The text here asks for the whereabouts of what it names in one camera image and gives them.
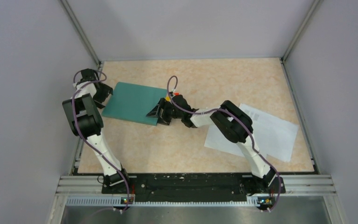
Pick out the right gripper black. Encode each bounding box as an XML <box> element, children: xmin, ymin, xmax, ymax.
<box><xmin>147</xmin><ymin>98</ymin><xmax>184</xmax><ymax>125</ymax></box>

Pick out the green file folder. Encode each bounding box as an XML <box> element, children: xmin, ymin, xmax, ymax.
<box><xmin>102</xmin><ymin>82</ymin><xmax>167</xmax><ymax>126</ymax></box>

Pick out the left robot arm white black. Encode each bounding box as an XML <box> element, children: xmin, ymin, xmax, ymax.
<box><xmin>62</xmin><ymin>69</ymin><xmax>131</xmax><ymax>193</ymax></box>

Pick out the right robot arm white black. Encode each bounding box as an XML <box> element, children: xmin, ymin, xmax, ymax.
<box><xmin>146</xmin><ymin>95</ymin><xmax>283</xmax><ymax>192</ymax></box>

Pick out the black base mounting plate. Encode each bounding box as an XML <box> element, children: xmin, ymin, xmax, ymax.
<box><xmin>102</xmin><ymin>173</ymin><xmax>286</xmax><ymax>203</ymax></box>

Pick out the printed white paper sheet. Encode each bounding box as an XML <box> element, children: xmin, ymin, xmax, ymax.
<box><xmin>240</xmin><ymin>104</ymin><xmax>298</xmax><ymax>147</ymax></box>

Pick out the left aluminium corner post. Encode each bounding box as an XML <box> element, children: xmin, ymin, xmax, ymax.
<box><xmin>58</xmin><ymin>0</ymin><xmax>102</xmax><ymax>68</ymax></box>

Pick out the aluminium corner post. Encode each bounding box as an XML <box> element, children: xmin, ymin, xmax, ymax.
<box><xmin>58</xmin><ymin>0</ymin><xmax>102</xmax><ymax>68</ymax></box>
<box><xmin>281</xmin><ymin>0</ymin><xmax>324</xmax><ymax>64</ymax></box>

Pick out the aluminium frame rail front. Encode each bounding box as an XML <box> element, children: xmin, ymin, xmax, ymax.
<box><xmin>56</xmin><ymin>175</ymin><xmax>336</xmax><ymax>207</ymax></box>

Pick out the right aluminium corner post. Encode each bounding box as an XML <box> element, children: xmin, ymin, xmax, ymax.
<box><xmin>281</xmin><ymin>0</ymin><xmax>324</xmax><ymax>64</ymax></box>

